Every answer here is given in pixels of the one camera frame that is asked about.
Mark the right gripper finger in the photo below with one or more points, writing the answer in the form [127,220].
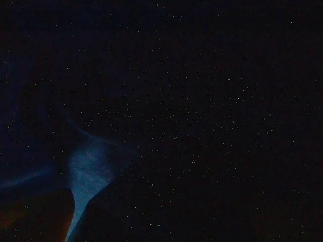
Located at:
[35,216]

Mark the blue t-shirt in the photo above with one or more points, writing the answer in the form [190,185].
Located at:
[88,166]

